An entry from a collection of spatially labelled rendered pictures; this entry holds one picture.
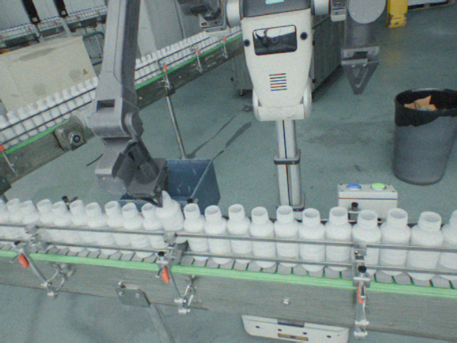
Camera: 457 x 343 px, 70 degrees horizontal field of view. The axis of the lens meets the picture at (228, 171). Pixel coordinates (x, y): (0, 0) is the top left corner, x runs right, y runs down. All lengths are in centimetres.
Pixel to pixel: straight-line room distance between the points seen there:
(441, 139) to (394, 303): 194
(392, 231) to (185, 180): 104
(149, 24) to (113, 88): 603
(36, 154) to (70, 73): 286
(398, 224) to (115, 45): 67
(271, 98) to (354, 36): 57
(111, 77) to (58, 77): 427
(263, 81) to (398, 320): 83
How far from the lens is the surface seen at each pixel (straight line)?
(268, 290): 90
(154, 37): 669
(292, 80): 121
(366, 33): 73
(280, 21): 117
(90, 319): 234
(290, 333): 180
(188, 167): 153
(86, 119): 224
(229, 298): 97
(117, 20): 72
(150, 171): 72
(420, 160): 278
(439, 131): 267
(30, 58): 479
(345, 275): 86
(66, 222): 106
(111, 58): 69
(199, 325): 203
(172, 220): 84
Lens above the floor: 166
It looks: 32 degrees down
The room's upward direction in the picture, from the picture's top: 11 degrees counter-clockwise
